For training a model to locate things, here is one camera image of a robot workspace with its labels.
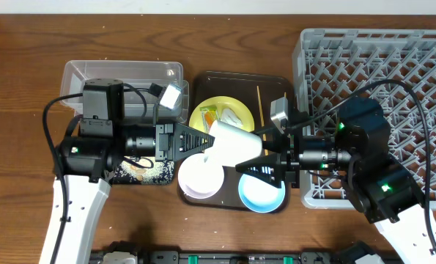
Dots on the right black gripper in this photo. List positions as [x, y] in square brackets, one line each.
[285, 164]

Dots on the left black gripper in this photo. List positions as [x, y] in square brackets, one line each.
[165, 141]

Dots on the pink white bowl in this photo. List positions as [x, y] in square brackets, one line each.
[200, 177]

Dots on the white cup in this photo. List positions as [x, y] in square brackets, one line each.
[232, 145]

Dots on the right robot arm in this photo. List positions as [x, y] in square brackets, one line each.
[377, 185]

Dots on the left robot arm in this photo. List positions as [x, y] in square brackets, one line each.
[95, 144]

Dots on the grey plastic dishwasher rack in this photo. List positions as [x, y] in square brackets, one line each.
[330, 64]

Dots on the left wooden chopstick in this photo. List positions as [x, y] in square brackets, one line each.
[261, 116]

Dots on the green orange snack wrapper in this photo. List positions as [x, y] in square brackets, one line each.
[209, 116]

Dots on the light blue bowl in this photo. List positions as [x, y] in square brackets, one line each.
[258, 196]

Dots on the crumpled white tissue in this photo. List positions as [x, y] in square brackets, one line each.
[229, 117]

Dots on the dark brown serving tray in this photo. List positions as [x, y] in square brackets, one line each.
[242, 87]

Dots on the yellow round plate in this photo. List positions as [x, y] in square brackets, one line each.
[223, 102]

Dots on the black tray with rice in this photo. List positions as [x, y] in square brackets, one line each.
[144, 171]

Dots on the clear plastic bin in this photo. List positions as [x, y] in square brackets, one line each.
[139, 74]

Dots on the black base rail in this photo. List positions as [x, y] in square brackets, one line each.
[174, 257]

